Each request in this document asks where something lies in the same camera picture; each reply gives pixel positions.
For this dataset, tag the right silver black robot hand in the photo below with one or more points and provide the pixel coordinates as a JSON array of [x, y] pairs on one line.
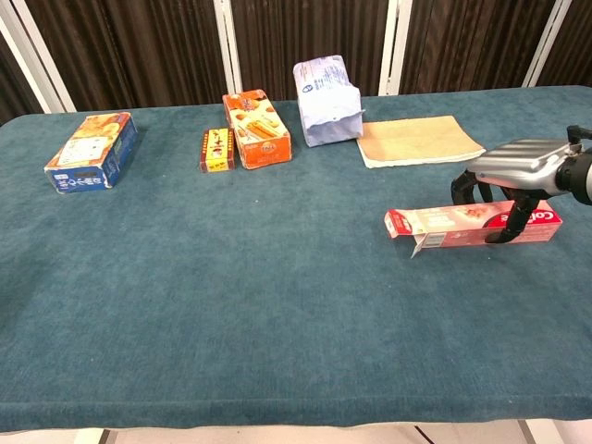
[[518, 164]]

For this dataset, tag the red toothpaste box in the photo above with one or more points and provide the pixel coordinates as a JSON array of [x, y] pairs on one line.
[[462, 225]]

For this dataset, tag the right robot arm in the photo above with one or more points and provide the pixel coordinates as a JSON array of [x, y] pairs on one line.
[[578, 175]]

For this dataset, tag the orange biscuit box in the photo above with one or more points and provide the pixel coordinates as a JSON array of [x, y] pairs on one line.
[[255, 129]]

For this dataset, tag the small yellow red box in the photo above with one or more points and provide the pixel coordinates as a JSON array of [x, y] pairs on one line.
[[217, 150]]

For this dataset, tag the blue snack box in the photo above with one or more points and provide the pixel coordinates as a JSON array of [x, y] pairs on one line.
[[92, 153]]

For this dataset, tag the tan folded cloth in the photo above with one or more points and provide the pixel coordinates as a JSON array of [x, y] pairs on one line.
[[418, 140]]

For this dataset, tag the pale blue paper bag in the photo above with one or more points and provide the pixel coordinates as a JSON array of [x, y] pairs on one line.
[[328, 102]]

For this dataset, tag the teal table cloth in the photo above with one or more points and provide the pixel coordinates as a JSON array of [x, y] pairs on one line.
[[231, 287]]

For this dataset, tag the dark brown curtain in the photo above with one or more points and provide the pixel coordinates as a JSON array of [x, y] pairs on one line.
[[148, 51]]

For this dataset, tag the white metal frame post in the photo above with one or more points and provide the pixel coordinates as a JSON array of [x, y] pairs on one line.
[[227, 44], [394, 46], [32, 51], [548, 41]]

